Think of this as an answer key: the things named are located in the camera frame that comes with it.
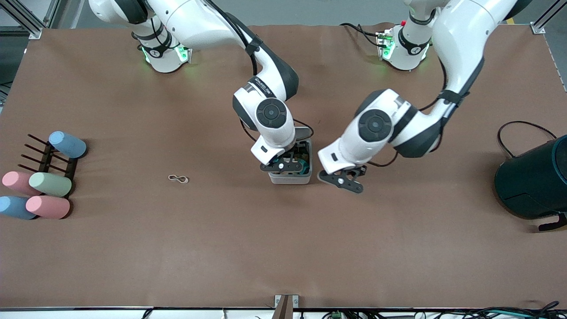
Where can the white square lidded bin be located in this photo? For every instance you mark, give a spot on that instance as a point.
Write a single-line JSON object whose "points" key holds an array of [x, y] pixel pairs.
{"points": [[288, 179]]}

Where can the beige rubber band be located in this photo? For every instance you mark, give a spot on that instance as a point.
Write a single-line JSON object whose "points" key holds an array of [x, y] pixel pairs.
{"points": [[184, 180]]}

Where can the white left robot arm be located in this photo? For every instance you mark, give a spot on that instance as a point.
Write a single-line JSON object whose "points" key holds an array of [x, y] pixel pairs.
{"points": [[460, 35]]}

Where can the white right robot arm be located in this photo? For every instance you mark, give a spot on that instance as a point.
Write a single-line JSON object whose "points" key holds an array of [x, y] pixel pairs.
{"points": [[199, 22]]}

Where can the teal snack wrapper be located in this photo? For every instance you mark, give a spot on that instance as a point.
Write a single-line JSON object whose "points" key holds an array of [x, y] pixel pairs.
{"points": [[304, 167]]}

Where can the blue plastic cup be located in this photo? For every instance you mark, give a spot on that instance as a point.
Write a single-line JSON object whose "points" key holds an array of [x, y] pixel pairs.
{"points": [[67, 144], [14, 207]]}

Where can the green plastic cup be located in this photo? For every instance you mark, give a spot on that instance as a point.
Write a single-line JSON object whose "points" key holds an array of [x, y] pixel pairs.
{"points": [[50, 184]]}

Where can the black cup rack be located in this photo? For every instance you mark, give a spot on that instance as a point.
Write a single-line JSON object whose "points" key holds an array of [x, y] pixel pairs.
{"points": [[46, 161]]}

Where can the pink plastic cup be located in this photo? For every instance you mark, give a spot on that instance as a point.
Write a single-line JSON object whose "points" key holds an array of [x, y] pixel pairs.
{"points": [[47, 207], [17, 182]]}

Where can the metal table edge bracket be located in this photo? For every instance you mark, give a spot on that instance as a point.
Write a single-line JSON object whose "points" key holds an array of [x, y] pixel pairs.
{"points": [[285, 305]]}

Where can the aluminium frame profile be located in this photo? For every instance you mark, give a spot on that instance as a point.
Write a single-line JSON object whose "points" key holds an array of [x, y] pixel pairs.
{"points": [[26, 24], [538, 27]]}

